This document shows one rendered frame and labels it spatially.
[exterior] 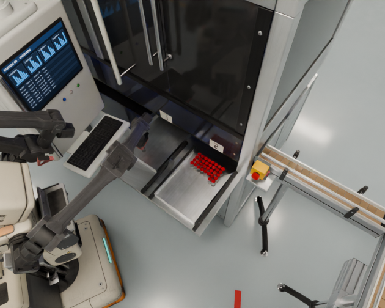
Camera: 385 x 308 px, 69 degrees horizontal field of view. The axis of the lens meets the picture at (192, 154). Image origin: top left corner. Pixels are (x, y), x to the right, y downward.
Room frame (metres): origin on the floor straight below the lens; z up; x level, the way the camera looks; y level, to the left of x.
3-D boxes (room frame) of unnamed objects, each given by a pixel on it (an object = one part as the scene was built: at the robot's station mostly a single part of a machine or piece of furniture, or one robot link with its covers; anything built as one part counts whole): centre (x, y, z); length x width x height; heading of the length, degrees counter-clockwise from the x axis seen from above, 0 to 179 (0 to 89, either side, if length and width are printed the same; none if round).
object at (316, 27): (1.09, -0.57, 1.50); 0.85 x 0.01 x 0.59; 142
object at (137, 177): (0.79, 0.11, 0.87); 0.70 x 0.48 x 0.02; 52
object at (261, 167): (0.68, -0.34, 0.99); 0.08 x 0.07 x 0.07; 142
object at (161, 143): (0.95, 0.20, 0.90); 0.34 x 0.26 x 0.04; 142
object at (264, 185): (0.71, -0.38, 0.87); 0.14 x 0.13 x 0.02; 142
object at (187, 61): (0.88, -0.07, 1.50); 0.43 x 0.01 x 0.59; 52
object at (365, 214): (0.62, -0.65, 0.92); 0.69 x 0.16 x 0.16; 52
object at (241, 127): (0.75, -0.21, 1.40); 0.04 x 0.01 x 0.80; 52
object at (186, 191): (0.66, 0.00, 0.90); 0.34 x 0.26 x 0.04; 142
